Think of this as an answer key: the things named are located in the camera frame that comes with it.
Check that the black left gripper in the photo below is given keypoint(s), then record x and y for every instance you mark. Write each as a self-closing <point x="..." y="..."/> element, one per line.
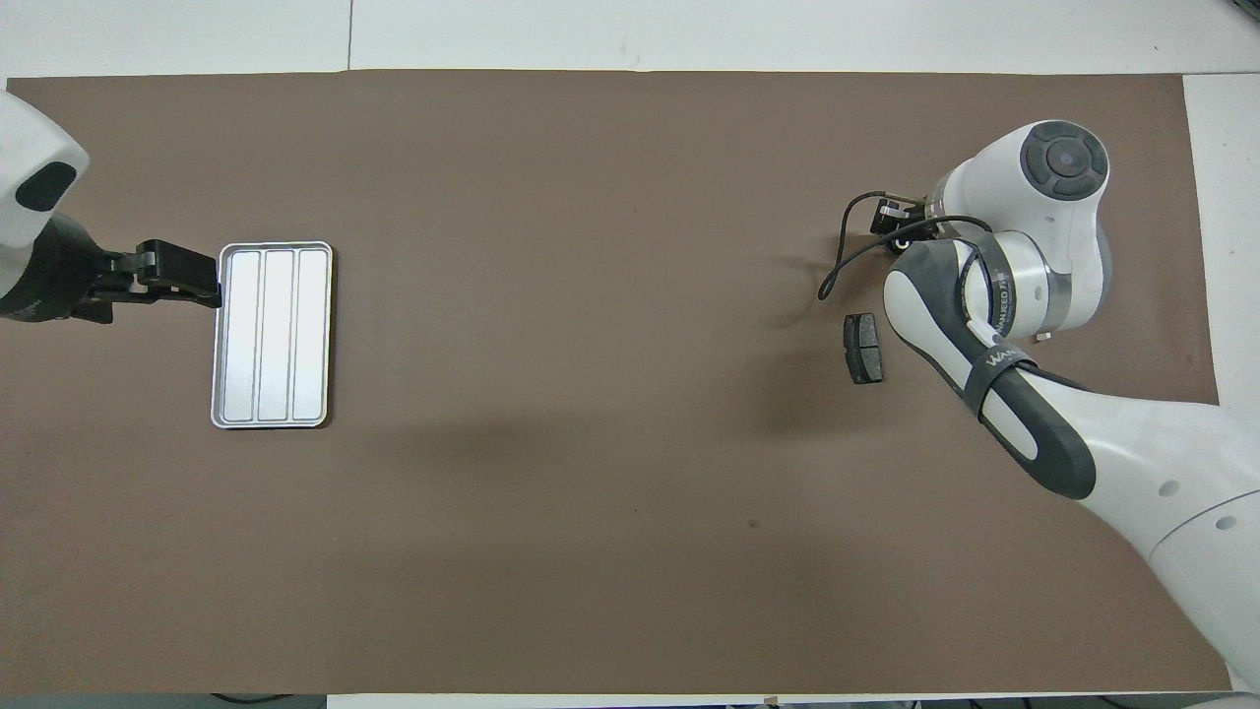
<point x="69" y="276"/>

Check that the brown table mat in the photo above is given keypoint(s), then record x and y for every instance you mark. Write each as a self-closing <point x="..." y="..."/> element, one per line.
<point x="591" y="394"/>

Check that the silver metal tray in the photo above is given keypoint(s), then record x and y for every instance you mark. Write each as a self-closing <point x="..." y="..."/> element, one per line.
<point x="276" y="335"/>

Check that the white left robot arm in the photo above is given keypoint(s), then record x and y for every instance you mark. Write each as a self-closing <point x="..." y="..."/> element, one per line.
<point x="25" y="148"/>

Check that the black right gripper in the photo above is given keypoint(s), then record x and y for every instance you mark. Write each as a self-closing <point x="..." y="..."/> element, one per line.
<point x="906" y="215"/>

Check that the short rectangular grey brake pad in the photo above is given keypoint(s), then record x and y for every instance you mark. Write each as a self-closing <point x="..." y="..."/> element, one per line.
<point x="864" y="350"/>

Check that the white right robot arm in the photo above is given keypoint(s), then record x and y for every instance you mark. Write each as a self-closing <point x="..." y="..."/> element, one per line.
<point x="1132" y="443"/>

